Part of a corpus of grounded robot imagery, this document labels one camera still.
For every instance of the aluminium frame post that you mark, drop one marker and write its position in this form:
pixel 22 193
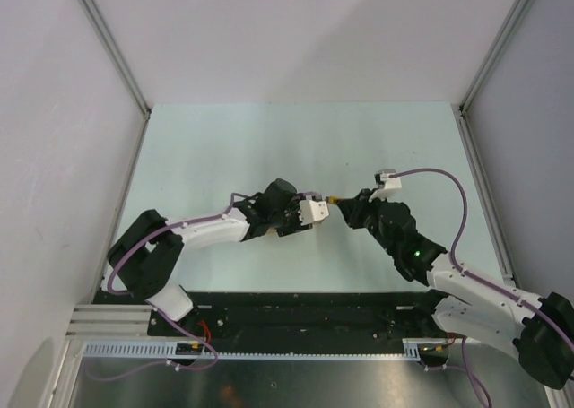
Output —
pixel 104 33
pixel 505 34

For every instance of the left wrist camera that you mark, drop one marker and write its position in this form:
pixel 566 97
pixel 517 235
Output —
pixel 311 209

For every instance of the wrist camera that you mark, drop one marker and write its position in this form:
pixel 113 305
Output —
pixel 387 184
pixel 311 209

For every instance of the left aluminium frame post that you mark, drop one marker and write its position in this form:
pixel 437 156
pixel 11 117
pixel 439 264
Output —
pixel 104 33

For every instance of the right aluminium frame post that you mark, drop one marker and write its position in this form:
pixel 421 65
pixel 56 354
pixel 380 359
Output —
pixel 505 34

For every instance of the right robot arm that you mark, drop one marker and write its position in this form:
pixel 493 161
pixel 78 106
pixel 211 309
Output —
pixel 534 330

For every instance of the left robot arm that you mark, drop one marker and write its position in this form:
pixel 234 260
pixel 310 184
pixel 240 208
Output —
pixel 143 259

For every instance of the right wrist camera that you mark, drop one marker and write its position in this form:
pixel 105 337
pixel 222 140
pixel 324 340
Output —
pixel 387 184

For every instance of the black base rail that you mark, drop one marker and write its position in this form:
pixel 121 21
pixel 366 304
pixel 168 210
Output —
pixel 303 320

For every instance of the grey slotted cable duct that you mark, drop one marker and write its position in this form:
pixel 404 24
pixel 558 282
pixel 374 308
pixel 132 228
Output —
pixel 180 350

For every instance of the aluminium front cross rail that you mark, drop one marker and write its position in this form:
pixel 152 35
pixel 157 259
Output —
pixel 109 322

